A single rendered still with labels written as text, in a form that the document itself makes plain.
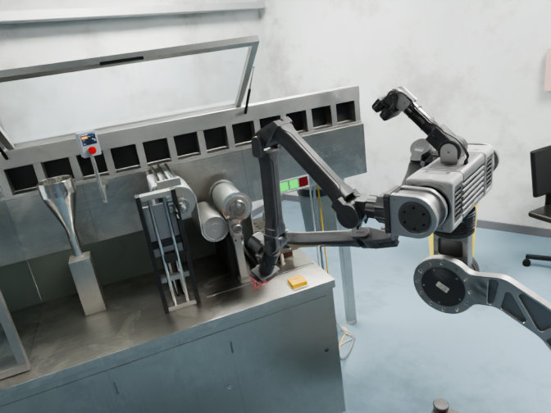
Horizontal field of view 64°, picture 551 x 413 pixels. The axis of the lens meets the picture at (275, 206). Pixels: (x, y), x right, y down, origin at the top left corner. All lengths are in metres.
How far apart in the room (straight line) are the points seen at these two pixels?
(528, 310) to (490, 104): 3.08
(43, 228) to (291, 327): 1.25
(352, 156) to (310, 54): 2.65
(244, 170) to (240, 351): 0.93
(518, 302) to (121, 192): 1.74
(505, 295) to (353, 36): 3.72
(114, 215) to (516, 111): 3.36
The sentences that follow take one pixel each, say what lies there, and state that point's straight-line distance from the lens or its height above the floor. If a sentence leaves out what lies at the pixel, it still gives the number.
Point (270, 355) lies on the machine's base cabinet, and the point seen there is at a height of 0.61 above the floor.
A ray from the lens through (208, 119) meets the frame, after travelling 2.29.
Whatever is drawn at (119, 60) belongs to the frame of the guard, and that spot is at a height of 1.95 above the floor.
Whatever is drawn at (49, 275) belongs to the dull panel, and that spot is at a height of 1.03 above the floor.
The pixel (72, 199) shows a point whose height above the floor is 1.44.
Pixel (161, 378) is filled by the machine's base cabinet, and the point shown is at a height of 0.69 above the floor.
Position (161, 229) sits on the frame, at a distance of 1.91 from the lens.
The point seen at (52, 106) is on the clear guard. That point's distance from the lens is 2.04.
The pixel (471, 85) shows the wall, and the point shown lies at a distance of 4.41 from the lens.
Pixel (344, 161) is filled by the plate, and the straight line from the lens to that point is 2.61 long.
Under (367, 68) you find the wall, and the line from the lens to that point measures 4.78.
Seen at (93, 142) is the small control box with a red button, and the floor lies 1.66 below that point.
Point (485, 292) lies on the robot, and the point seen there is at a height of 1.15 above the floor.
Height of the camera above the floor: 1.93
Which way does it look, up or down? 20 degrees down
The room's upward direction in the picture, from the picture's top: 8 degrees counter-clockwise
